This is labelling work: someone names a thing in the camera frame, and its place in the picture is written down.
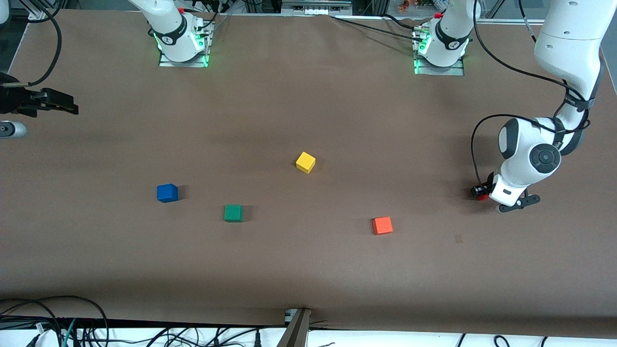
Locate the yellow wooden block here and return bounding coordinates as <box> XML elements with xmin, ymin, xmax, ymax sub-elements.
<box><xmin>295</xmin><ymin>151</ymin><xmax>316</xmax><ymax>174</ymax></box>

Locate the grey power strip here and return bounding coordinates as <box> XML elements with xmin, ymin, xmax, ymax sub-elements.
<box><xmin>282</xmin><ymin>0</ymin><xmax>352</xmax><ymax>15</ymax></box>

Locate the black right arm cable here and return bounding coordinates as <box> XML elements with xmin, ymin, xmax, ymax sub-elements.
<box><xmin>18</xmin><ymin>0</ymin><xmax>63</xmax><ymax>87</ymax></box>

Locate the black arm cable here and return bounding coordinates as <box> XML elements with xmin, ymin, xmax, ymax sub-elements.
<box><xmin>470</xmin><ymin>0</ymin><xmax>591</xmax><ymax>191</ymax></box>
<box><xmin>18</xmin><ymin>0</ymin><xmax>63</xmax><ymax>87</ymax></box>

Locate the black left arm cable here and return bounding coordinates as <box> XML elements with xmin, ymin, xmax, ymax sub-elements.
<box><xmin>470</xmin><ymin>0</ymin><xmax>591</xmax><ymax>191</ymax></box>

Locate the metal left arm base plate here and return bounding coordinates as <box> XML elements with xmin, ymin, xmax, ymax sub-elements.
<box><xmin>413</xmin><ymin>27</ymin><xmax>466</xmax><ymax>77</ymax></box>

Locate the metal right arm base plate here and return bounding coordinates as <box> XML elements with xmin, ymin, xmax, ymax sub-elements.
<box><xmin>158</xmin><ymin>22</ymin><xmax>213</xmax><ymax>68</ymax></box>

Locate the black base cable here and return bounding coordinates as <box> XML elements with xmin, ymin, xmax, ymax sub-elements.
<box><xmin>329</xmin><ymin>13</ymin><xmax>425</xmax><ymax>40</ymax></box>

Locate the black looped cable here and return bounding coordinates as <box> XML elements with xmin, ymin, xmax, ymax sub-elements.
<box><xmin>0</xmin><ymin>295</ymin><xmax>110</xmax><ymax>347</ymax></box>

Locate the green cable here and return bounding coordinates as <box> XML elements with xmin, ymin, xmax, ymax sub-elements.
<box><xmin>62</xmin><ymin>318</ymin><xmax>78</xmax><ymax>347</ymax></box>

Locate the aluminium strut bracket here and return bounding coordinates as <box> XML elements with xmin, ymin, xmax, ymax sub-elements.
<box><xmin>277</xmin><ymin>308</ymin><xmax>311</xmax><ymax>347</ymax></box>

